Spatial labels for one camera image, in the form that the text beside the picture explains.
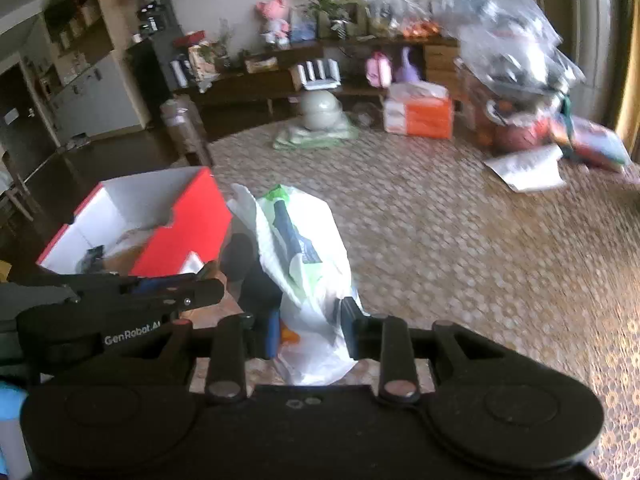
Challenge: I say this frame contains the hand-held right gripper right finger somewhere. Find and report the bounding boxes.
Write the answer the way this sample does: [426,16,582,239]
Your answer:
[340,297,506,405]

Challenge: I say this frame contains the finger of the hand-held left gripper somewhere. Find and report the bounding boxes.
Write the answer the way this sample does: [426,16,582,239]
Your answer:
[75,265,212,294]
[16,277,225,375]

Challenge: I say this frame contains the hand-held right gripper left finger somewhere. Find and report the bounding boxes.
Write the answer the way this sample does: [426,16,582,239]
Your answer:
[150,310,282,405]

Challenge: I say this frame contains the red cardboard box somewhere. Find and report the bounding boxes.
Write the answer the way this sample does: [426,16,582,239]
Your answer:
[36,166,234,278]

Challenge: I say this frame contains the white printed plastic bag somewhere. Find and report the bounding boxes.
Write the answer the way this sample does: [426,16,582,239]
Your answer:
[227,183,372,387]

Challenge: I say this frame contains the black rounded object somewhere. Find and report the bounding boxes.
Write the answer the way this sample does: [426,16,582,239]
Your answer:
[220,232,281,322]

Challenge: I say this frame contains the lace tablecloth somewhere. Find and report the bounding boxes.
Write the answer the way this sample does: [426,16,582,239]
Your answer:
[170,119,640,480]

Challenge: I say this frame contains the green folded cloth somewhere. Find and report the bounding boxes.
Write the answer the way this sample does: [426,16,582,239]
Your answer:
[272,119,360,151]

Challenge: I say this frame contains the black cabinet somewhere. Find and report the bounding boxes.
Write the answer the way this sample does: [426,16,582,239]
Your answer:
[126,35,195,98]

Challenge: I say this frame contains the wooden television cabinet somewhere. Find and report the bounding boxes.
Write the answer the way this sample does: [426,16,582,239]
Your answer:
[172,35,462,113]

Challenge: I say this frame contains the green lidded bowl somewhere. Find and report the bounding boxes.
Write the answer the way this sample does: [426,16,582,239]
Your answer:
[299,91,344,132]

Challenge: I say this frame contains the orange white tissue box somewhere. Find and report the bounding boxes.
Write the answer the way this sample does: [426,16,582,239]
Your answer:
[382,82,454,140]

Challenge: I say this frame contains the white paper bag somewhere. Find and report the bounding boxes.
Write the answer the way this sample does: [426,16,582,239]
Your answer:
[484,144,569,194]

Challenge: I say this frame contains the white router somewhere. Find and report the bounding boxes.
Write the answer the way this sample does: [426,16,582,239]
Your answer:
[290,59,344,92]

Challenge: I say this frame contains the pink lunch box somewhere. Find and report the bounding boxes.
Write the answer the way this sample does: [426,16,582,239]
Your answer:
[365,52,394,89]

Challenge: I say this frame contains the black coffee machine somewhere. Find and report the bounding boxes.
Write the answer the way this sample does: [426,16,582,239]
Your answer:
[136,0,177,37]

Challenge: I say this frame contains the pink plush doll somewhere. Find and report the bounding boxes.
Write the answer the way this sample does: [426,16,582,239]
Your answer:
[256,0,292,49]

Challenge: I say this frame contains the colourful flat packets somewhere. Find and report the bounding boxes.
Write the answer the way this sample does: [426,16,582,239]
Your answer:
[550,110,634,174]

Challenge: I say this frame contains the pile of clear plastic bags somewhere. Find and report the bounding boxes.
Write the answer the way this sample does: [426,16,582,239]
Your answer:
[452,0,587,155]

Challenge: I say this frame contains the yellow curtain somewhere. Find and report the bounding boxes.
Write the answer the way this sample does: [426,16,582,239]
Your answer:
[615,60,640,162]

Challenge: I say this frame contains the wall shelf unit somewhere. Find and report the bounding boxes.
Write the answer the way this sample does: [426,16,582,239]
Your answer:
[42,0,120,88]

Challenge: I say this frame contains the blue picture frame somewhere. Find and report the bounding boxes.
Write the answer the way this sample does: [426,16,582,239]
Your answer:
[290,7,319,44]

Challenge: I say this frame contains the wooden photo frame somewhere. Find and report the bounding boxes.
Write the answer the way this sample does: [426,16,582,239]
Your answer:
[317,1,369,41]

